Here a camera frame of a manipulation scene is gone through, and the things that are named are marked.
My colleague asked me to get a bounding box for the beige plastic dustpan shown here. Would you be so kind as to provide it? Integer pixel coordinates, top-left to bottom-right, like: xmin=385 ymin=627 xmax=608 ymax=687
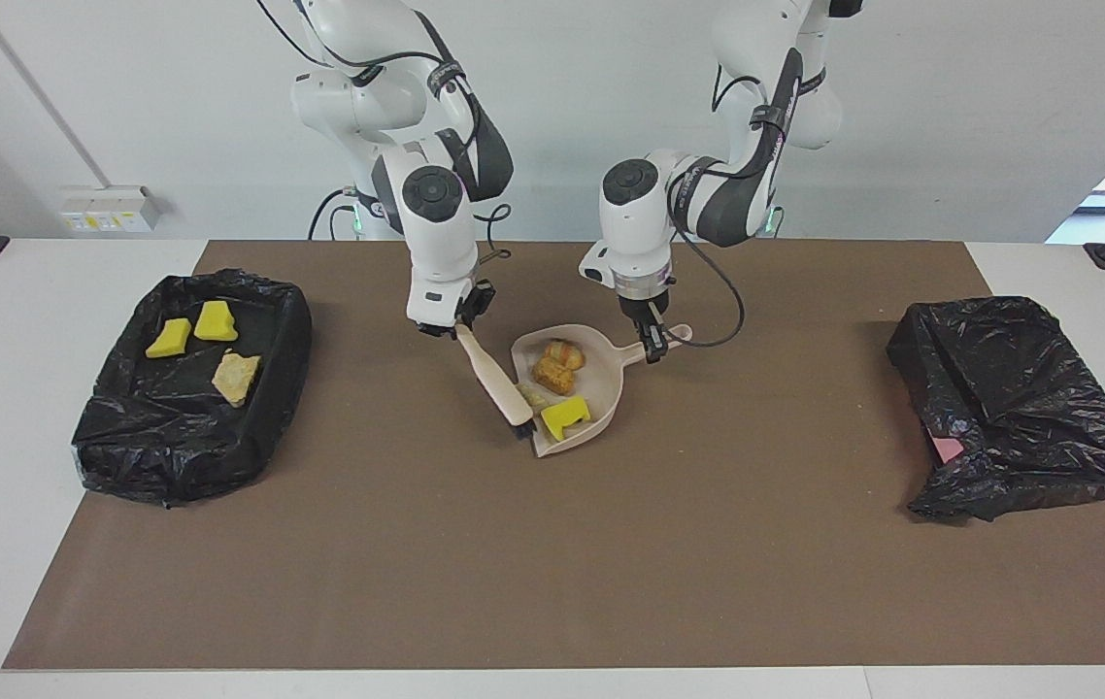
xmin=510 ymin=323 xmax=695 ymax=459

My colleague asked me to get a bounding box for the yellow sponge piece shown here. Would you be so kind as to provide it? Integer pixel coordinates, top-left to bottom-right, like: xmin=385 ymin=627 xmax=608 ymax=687
xmin=193 ymin=300 xmax=240 ymax=343
xmin=539 ymin=395 xmax=593 ymax=442
xmin=145 ymin=317 xmax=193 ymax=359

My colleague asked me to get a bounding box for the crumpled black bag bin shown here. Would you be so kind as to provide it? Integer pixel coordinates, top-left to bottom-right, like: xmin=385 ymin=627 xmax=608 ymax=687
xmin=886 ymin=296 xmax=1105 ymax=525

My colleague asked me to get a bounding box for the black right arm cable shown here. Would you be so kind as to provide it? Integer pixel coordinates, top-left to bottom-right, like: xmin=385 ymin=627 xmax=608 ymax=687
xmin=256 ymin=0 xmax=516 ymax=269

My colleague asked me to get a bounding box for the black right base cable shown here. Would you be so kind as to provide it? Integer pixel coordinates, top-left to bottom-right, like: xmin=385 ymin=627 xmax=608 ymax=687
xmin=308 ymin=188 xmax=359 ymax=242

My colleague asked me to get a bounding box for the brown toy bread roll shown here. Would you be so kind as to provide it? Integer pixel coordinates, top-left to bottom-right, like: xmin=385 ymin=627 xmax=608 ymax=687
xmin=531 ymin=357 xmax=579 ymax=397

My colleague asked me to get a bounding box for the brown table mat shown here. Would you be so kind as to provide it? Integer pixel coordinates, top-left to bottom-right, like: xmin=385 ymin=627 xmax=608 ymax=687
xmin=2 ymin=240 xmax=1105 ymax=671

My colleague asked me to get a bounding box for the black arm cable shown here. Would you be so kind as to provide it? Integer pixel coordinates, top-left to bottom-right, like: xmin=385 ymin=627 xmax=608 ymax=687
xmin=667 ymin=68 xmax=769 ymax=350
xmin=256 ymin=0 xmax=516 ymax=269

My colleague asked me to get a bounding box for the beige hand brush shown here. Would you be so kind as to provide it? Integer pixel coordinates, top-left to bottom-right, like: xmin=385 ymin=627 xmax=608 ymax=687
xmin=454 ymin=322 xmax=537 ymax=441

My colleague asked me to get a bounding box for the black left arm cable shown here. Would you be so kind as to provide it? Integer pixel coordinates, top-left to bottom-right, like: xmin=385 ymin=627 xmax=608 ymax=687
xmin=667 ymin=68 xmax=769 ymax=350

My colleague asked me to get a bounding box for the white wall socket box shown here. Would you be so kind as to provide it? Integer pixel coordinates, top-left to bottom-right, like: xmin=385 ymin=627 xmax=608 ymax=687
xmin=60 ymin=184 xmax=162 ymax=234

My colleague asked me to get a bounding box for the black bag lined bin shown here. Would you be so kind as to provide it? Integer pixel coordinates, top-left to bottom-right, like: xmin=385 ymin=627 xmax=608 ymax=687
xmin=72 ymin=270 xmax=314 ymax=509

